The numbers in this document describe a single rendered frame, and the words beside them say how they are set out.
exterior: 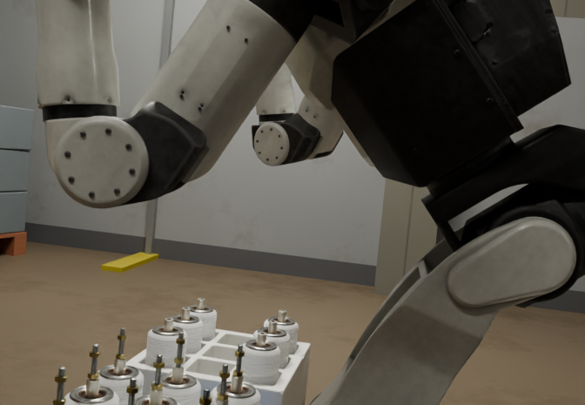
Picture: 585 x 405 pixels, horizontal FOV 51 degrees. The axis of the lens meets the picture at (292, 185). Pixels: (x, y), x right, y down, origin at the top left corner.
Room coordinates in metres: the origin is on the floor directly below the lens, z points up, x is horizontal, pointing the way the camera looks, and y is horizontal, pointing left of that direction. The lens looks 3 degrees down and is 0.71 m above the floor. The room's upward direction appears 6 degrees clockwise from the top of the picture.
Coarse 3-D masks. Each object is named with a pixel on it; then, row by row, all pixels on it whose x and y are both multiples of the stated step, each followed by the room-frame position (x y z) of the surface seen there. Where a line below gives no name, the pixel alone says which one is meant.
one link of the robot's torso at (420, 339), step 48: (480, 240) 0.69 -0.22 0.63; (528, 240) 0.67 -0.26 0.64; (432, 288) 0.70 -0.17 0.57; (480, 288) 0.68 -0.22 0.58; (528, 288) 0.67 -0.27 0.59; (384, 336) 0.73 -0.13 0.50; (432, 336) 0.71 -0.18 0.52; (480, 336) 0.69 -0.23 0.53; (336, 384) 0.79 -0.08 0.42; (384, 384) 0.73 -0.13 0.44; (432, 384) 0.72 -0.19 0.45
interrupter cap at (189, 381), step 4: (164, 376) 1.19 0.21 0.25; (168, 376) 1.19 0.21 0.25; (184, 376) 1.20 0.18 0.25; (188, 376) 1.20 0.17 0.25; (192, 376) 1.20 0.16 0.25; (160, 380) 1.17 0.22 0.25; (164, 380) 1.17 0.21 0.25; (168, 380) 1.18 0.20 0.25; (184, 380) 1.19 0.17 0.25; (188, 380) 1.19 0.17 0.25; (192, 380) 1.19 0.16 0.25; (196, 380) 1.19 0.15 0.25; (164, 384) 1.15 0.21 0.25; (168, 384) 1.15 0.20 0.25; (172, 384) 1.15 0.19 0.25; (176, 384) 1.16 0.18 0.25; (180, 384) 1.16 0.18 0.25; (184, 384) 1.16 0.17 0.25; (188, 384) 1.16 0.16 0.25; (192, 384) 1.16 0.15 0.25; (172, 388) 1.14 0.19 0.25; (176, 388) 1.14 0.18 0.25; (180, 388) 1.14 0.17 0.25; (184, 388) 1.15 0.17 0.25
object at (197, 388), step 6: (198, 384) 1.18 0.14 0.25; (168, 390) 1.14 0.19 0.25; (174, 390) 1.14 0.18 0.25; (180, 390) 1.14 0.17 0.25; (186, 390) 1.14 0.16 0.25; (192, 390) 1.15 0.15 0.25; (198, 390) 1.16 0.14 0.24; (174, 396) 1.13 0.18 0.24; (180, 396) 1.13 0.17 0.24; (186, 396) 1.14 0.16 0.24; (192, 396) 1.15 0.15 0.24; (198, 396) 1.17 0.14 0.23; (180, 402) 1.13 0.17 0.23; (186, 402) 1.14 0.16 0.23; (192, 402) 1.15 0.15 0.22; (198, 402) 1.17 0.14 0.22
